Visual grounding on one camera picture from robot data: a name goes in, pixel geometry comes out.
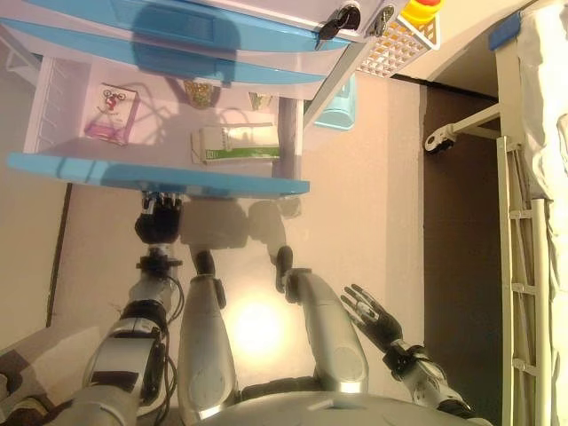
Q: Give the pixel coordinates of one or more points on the white bed caster wheel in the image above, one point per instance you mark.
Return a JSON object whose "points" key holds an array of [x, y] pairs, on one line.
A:
{"points": [[437, 143]]}

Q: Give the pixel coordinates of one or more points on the white mesh basket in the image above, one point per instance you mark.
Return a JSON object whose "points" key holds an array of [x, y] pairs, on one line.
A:
{"points": [[390, 57]]}

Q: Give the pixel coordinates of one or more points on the blue lidded waste bin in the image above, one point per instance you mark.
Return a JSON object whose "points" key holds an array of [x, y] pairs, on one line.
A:
{"points": [[337, 117]]}

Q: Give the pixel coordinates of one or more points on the white bed sheet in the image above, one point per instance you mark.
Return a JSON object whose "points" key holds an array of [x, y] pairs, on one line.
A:
{"points": [[550, 133]]}

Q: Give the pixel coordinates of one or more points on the blue bed tag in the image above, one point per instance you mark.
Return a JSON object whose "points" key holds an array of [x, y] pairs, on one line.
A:
{"points": [[505, 31]]}

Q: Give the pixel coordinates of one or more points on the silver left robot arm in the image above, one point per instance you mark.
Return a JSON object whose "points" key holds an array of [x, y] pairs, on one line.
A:
{"points": [[124, 355]]}

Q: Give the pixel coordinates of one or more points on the white cart caster wheel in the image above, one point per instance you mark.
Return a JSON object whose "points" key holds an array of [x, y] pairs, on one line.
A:
{"points": [[290, 207]]}

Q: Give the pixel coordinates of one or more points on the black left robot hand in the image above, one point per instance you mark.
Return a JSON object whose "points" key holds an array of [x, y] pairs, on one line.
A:
{"points": [[157, 226]]}

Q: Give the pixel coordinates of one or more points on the white blue medical cart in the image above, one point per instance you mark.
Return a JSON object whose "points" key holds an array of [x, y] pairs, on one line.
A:
{"points": [[266, 13]]}

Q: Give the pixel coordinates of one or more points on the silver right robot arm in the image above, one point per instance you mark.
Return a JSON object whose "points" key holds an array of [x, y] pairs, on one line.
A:
{"points": [[417, 377]]}

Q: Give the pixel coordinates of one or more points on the clear bottle of yellow capsules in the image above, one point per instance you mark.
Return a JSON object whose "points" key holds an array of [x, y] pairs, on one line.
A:
{"points": [[202, 94]]}

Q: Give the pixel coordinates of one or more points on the white drawer with blue front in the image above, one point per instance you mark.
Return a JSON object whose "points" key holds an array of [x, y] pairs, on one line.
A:
{"points": [[168, 177]]}

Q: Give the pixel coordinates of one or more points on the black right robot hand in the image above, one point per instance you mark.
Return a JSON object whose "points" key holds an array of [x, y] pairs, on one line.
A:
{"points": [[384, 328]]}

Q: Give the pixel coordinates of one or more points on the yellow sharps container red lid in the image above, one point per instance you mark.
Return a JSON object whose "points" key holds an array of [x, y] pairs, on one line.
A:
{"points": [[421, 11]]}

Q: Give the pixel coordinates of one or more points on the translucent cart side bin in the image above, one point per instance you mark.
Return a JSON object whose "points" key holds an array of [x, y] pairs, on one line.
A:
{"points": [[20, 60]]}

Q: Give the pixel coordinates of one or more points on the metal cart side latch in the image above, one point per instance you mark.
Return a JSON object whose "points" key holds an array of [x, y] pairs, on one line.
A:
{"points": [[382, 18]]}

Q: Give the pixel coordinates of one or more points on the small green labelled medicine bottle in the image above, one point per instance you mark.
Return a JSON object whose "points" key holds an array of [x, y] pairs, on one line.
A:
{"points": [[260, 101]]}

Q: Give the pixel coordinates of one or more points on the pink white medicine box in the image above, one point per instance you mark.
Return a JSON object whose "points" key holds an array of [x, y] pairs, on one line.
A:
{"points": [[111, 115]]}

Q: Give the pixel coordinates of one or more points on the green white medicine box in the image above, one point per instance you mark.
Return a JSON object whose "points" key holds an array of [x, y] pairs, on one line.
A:
{"points": [[235, 144]]}

